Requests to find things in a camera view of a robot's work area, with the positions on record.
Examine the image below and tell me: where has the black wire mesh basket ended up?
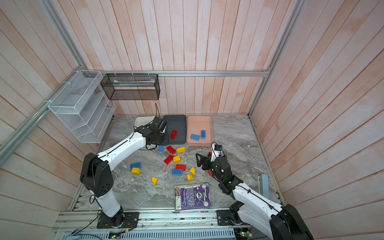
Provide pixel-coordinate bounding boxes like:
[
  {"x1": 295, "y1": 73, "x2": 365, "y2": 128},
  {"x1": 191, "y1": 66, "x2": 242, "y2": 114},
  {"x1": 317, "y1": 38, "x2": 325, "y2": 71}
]
[{"x1": 101, "y1": 73, "x2": 161, "y2": 101}]

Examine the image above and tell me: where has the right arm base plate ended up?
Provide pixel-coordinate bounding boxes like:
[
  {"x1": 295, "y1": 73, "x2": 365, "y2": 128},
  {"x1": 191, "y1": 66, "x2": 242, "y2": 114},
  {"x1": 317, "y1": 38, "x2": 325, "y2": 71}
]
[{"x1": 216, "y1": 210, "x2": 243, "y2": 226}]

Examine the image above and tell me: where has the yellow curved lego brick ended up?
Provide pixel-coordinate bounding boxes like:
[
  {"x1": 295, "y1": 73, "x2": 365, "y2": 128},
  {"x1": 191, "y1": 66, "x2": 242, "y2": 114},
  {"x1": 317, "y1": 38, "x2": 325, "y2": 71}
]
[{"x1": 177, "y1": 147, "x2": 186, "y2": 154}]

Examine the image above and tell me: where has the white plastic tray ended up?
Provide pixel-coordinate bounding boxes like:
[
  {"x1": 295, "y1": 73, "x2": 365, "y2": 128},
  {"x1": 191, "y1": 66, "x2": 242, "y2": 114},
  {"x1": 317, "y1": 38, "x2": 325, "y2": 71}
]
[{"x1": 134, "y1": 116, "x2": 155, "y2": 129}]

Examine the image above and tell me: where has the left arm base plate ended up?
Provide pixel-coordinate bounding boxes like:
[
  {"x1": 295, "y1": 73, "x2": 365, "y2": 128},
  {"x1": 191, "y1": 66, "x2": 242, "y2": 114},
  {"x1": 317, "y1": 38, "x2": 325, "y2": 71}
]
[{"x1": 97, "y1": 212, "x2": 140, "y2": 229}]

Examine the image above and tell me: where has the yellow sloped lego lower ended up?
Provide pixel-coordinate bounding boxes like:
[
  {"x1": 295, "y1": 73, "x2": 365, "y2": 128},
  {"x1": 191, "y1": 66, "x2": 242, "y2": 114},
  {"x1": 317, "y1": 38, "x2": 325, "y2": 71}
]
[{"x1": 187, "y1": 175, "x2": 194, "y2": 182}]

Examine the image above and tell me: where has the yellow sloped lego bottom left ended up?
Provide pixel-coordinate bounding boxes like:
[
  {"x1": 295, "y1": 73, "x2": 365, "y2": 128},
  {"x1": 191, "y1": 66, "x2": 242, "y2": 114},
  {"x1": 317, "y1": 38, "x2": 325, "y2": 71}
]
[{"x1": 152, "y1": 177, "x2": 158, "y2": 186}]

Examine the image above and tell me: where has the blue lego brick low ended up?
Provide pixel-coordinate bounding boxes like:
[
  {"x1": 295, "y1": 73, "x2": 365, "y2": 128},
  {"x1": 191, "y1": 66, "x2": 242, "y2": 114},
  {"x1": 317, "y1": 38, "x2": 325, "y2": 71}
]
[{"x1": 172, "y1": 169, "x2": 183, "y2": 176}]

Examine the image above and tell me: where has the yellow lego brick centre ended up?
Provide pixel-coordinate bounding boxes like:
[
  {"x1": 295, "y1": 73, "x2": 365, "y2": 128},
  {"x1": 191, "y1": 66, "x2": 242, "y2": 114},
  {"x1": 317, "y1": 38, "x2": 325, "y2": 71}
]
[{"x1": 173, "y1": 156, "x2": 181, "y2": 164}]

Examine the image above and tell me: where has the yellow lego brick far left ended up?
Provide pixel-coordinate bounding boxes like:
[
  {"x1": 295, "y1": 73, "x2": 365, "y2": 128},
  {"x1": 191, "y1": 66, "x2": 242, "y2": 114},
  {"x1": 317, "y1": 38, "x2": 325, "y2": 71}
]
[{"x1": 132, "y1": 168, "x2": 141, "y2": 176}]

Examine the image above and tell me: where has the light blue device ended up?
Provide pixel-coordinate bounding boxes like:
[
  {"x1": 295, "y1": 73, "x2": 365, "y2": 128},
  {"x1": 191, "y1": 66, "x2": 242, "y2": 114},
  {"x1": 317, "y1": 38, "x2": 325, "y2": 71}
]
[{"x1": 258, "y1": 174, "x2": 270, "y2": 199}]

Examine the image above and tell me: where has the yellow sloped lego centre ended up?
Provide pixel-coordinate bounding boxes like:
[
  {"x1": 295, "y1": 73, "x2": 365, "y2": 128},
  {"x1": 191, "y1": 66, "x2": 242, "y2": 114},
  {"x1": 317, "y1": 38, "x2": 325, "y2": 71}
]
[{"x1": 190, "y1": 168, "x2": 196, "y2": 176}]

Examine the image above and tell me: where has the dark grey plastic tray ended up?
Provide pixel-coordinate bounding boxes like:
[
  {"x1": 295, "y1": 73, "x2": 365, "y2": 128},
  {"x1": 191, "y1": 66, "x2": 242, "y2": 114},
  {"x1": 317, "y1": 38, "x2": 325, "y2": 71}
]
[{"x1": 163, "y1": 115, "x2": 187, "y2": 145}]

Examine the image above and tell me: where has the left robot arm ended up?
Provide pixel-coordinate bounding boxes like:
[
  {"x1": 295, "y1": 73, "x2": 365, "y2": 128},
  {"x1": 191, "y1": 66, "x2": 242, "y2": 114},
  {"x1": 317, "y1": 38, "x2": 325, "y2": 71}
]
[{"x1": 80, "y1": 116, "x2": 169, "y2": 228}]

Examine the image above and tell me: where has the pink plastic tray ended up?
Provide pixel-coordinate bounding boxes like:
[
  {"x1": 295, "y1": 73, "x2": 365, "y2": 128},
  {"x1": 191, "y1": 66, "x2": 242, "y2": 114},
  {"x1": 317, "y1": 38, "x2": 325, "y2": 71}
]
[{"x1": 187, "y1": 116, "x2": 214, "y2": 147}]

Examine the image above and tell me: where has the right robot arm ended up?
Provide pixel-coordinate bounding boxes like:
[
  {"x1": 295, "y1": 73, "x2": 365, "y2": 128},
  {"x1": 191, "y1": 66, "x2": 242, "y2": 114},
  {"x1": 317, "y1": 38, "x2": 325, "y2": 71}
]
[{"x1": 196, "y1": 154, "x2": 314, "y2": 240}]

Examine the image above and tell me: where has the yellow sloped lego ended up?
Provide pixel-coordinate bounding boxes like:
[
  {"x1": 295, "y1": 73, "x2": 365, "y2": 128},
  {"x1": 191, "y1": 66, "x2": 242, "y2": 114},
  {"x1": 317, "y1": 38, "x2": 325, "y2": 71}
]
[
  {"x1": 152, "y1": 177, "x2": 158, "y2": 186},
  {"x1": 190, "y1": 168, "x2": 196, "y2": 176},
  {"x1": 187, "y1": 175, "x2": 194, "y2": 182}
]

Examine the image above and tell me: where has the white wire mesh shelf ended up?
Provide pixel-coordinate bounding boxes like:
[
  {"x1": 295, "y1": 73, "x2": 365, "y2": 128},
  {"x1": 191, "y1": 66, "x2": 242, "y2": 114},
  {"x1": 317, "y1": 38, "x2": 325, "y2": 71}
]
[{"x1": 49, "y1": 71, "x2": 116, "y2": 144}]

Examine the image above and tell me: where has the purple book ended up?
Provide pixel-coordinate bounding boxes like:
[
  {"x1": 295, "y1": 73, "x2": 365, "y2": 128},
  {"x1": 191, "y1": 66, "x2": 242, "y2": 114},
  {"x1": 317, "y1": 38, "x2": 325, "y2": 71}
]
[{"x1": 175, "y1": 183, "x2": 212, "y2": 211}]

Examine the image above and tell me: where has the red lego brick low centre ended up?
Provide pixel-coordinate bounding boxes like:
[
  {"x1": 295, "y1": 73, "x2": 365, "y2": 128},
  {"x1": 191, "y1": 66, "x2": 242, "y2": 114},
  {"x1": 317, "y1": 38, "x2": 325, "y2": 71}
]
[{"x1": 175, "y1": 164, "x2": 187, "y2": 171}]

